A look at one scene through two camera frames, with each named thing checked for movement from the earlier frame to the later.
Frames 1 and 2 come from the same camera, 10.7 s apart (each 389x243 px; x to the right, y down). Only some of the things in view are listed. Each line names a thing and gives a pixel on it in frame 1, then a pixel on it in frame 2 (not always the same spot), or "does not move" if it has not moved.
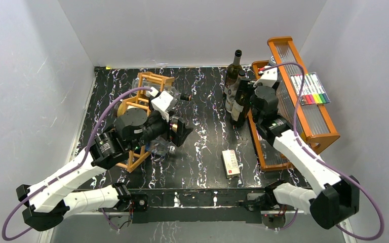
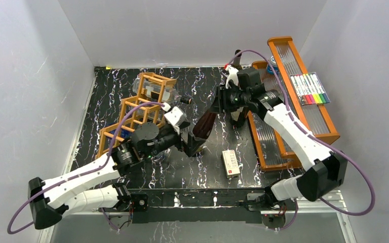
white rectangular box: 230,163 does not move
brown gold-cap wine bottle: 120,108 to 203,127
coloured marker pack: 313,91 does not move
